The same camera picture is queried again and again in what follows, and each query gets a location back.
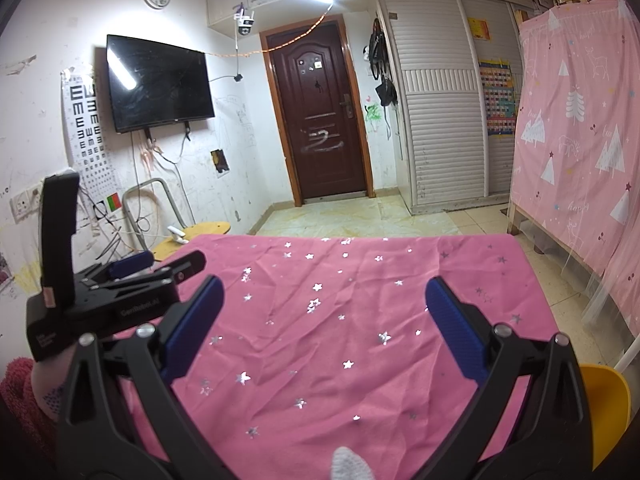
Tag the dark brown door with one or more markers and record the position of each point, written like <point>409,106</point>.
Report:
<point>325,110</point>

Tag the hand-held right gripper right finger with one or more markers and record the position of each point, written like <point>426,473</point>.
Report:
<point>457,332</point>

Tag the black wall television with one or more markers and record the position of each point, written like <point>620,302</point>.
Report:
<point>160,85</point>

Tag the large black hanging bag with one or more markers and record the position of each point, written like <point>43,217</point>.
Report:
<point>377,50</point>

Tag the eye test chart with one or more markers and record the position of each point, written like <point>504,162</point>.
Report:
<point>87,125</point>

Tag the pink tree print curtain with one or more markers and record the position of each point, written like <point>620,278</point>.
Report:
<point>575,160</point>

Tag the colourful grid wall poster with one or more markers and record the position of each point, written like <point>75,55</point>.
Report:
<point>497,100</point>

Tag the white louvered wardrobe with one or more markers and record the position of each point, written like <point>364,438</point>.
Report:
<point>440,150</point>

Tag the small black hanging bag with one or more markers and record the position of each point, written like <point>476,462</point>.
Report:
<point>386,94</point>

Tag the white security camera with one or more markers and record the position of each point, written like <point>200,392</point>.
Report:
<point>244,22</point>

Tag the grey metal tube frame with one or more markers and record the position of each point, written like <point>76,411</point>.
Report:
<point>127,200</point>

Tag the person's left forearm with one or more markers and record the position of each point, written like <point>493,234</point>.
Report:
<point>25,410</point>

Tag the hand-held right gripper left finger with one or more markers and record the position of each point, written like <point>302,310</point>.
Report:
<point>192,330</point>

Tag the yellow wall poster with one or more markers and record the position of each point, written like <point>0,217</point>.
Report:
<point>479,29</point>

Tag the yellow plastic chair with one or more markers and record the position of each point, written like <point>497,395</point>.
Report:
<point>605,410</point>

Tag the white tube on side table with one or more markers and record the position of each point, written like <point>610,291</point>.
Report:
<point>177,234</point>

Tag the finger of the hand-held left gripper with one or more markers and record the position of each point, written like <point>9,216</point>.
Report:
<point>132,264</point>
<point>187,265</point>

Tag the white wall socket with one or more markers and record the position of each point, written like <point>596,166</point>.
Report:
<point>26,205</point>

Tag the white knitted cloth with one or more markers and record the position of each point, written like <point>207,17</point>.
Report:
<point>351,466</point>

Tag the white metal chair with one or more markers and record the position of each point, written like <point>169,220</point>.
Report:
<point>631,347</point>

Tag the pink star print tablecloth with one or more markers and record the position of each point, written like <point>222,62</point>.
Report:
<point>325,360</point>

